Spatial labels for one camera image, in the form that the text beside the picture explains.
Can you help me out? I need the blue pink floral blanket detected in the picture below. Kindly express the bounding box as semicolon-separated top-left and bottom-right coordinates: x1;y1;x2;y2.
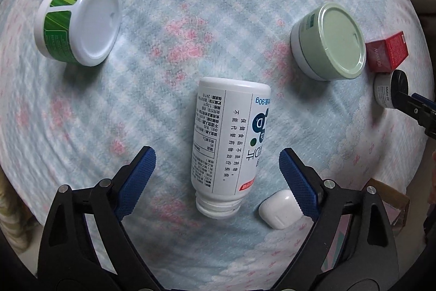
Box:
0;0;430;291

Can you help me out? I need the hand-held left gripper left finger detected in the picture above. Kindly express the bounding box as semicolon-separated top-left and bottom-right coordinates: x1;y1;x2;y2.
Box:
36;146;161;291

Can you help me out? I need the white jar with green label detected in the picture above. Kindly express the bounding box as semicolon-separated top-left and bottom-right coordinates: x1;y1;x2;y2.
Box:
35;0;122;67

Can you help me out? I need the small jar with black lid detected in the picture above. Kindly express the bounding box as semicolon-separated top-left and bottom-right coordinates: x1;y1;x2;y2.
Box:
373;70;410;109

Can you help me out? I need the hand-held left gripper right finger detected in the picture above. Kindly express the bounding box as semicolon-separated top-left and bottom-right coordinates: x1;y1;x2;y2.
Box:
272;147;401;291

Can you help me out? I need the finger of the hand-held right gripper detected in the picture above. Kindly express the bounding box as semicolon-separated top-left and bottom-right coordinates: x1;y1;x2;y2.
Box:
395;91;436;138

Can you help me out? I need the pale green jar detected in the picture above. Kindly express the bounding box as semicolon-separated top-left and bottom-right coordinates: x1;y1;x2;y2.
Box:
290;2;367;82

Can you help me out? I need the red carton box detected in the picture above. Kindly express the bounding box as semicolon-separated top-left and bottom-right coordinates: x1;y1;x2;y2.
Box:
365;31;409;73

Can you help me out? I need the white earbuds case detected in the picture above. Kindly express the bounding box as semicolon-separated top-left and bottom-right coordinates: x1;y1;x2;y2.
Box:
258;189;302;229

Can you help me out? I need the cardboard box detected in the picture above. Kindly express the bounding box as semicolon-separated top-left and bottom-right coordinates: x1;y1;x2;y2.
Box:
323;177;411;269

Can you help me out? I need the white supplement bottle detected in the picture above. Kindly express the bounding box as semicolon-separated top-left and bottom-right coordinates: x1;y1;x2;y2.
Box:
191;77;272;218

